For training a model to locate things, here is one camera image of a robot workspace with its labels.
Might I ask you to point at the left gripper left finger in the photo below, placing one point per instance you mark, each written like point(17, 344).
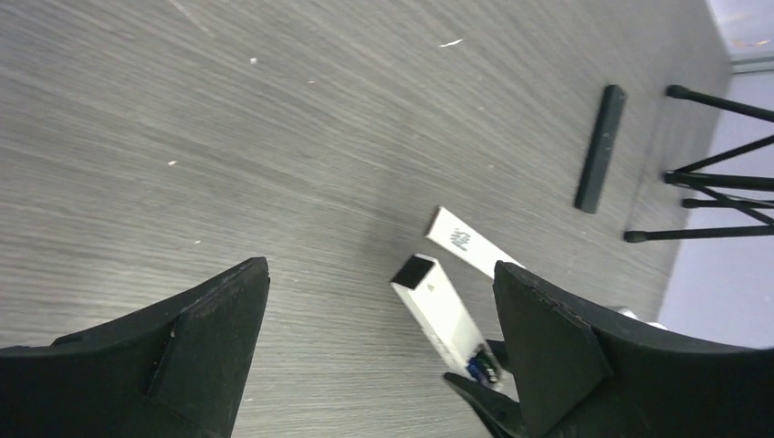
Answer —
point(177, 368)

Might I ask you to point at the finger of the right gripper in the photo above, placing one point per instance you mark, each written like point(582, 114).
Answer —
point(500, 414)

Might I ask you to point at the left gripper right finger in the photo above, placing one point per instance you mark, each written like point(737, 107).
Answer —
point(583, 370)

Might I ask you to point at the dark green battery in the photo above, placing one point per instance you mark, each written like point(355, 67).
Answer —
point(487, 365)

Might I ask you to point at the white silver prism bar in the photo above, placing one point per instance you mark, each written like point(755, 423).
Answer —
point(427, 292)

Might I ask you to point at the black remote control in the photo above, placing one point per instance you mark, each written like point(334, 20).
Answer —
point(599, 153)

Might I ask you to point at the white remote battery cover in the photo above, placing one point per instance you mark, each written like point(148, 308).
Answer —
point(461, 240)

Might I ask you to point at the blue purple battery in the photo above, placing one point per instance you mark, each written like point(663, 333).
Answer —
point(479, 372)

